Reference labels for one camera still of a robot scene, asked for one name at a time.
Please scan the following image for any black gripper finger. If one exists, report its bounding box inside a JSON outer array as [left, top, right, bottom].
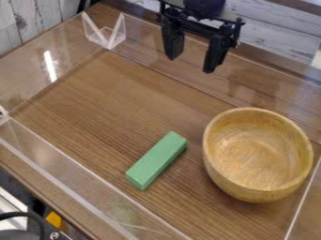
[[162, 19, 184, 60], [203, 36, 230, 73]]

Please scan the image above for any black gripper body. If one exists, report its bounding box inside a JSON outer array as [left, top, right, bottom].
[[158, 0, 246, 47]]

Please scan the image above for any green rectangular block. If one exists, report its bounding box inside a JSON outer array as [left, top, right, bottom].
[[126, 131, 187, 190]]

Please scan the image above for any brown wooden bowl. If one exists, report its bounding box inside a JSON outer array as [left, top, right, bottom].
[[202, 107, 313, 203]]

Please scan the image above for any yellow tag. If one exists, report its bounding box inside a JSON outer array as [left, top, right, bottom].
[[45, 212, 63, 229]]

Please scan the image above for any clear acrylic corner bracket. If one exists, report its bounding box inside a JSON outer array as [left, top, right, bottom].
[[80, 12, 127, 50]]

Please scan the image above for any clear acrylic front wall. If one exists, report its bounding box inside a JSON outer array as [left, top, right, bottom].
[[0, 109, 191, 240]]

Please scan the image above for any black cable bottom left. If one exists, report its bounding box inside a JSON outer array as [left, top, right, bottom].
[[0, 211, 47, 240]]

